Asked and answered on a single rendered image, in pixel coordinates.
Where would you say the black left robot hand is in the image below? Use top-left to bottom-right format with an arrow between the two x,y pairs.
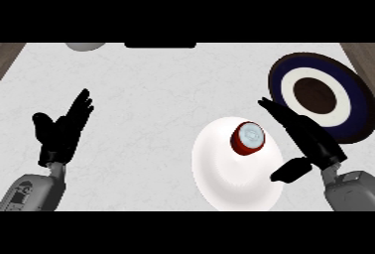
32,87 -> 95,169

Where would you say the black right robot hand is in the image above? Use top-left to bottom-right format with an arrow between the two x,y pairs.
258,96 -> 349,184

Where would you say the dark blue ringed plate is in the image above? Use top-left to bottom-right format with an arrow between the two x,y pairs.
268,52 -> 375,145

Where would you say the white plate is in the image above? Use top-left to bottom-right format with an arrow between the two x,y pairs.
191,116 -> 286,212

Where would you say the grey rounded object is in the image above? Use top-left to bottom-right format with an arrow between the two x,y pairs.
66,43 -> 107,53

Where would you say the black flat appliance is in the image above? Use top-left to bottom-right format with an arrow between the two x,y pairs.
123,43 -> 198,50

